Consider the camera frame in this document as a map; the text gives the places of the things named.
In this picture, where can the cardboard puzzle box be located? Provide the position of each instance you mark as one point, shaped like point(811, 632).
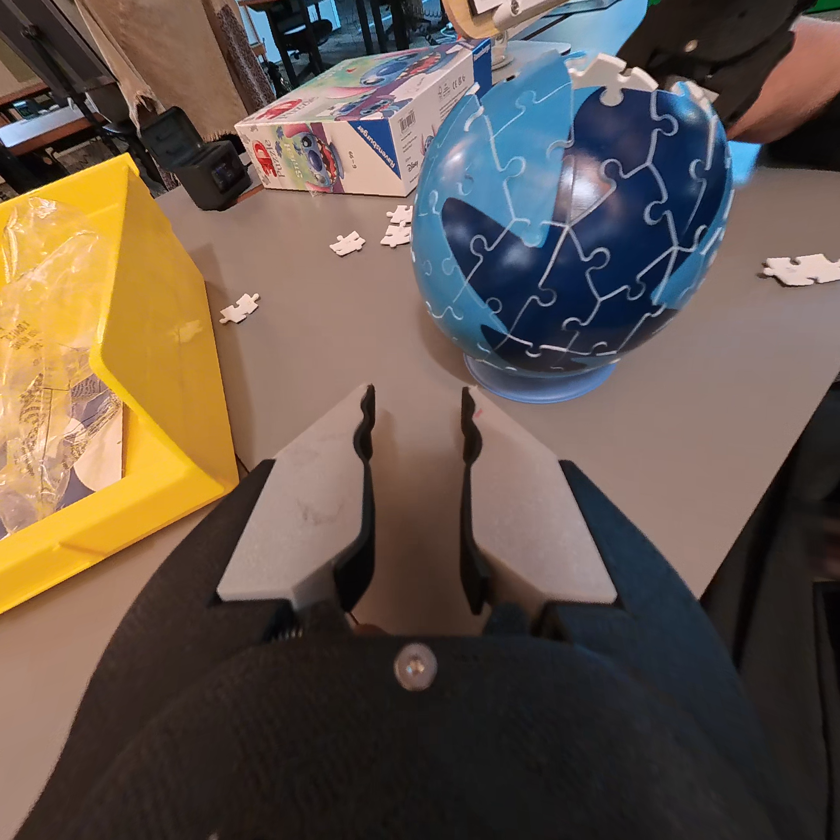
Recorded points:
point(367, 124)

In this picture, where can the person's right forearm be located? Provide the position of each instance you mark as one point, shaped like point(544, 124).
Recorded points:
point(800, 152)

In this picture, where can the black charging case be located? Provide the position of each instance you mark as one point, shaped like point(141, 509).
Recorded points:
point(203, 164)

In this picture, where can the blue puzzle ball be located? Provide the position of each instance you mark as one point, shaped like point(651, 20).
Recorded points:
point(558, 262)

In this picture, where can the person's right hand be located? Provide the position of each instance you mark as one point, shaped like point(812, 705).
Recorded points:
point(807, 85)

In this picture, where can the white puzzle piece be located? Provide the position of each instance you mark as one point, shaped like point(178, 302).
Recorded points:
point(613, 75)
point(239, 308)
point(781, 270)
point(825, 268)
point(400, 214)
point(346, 244)
point(396, 235)

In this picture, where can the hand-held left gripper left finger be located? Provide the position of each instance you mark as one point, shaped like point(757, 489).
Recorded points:
point(302, 518)

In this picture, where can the clear plastic bag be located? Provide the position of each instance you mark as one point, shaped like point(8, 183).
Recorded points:
point(46, 328)

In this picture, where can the brown burlap cloth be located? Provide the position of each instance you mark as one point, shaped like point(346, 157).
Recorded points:
point(170, 59)

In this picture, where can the yellow plastic bin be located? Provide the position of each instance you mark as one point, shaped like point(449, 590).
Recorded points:
point(164, 367)

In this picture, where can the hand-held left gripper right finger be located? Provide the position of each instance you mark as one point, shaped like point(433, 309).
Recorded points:
point(531, 525)

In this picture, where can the blue white printed sheet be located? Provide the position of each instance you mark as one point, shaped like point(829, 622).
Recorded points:
point(102, 453)

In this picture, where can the blue ball stand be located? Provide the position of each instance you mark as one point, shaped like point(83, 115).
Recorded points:
point(538, 387)

